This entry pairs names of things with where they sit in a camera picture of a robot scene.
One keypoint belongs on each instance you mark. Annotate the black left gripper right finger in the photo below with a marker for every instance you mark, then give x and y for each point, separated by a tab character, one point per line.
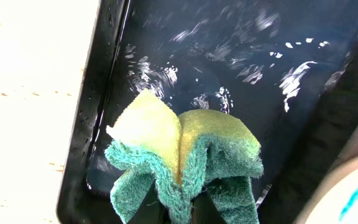
204	210

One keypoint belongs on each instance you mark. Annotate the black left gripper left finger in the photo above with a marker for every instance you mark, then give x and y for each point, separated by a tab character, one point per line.
151	210

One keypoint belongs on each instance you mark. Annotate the green and yellow sponge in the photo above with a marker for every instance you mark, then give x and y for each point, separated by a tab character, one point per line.
182	156

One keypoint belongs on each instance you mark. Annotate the black water tray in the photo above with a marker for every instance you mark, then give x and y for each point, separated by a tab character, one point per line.
287	68

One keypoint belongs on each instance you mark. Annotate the white plate with blue streaks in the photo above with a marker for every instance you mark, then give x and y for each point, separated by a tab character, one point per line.
336	198

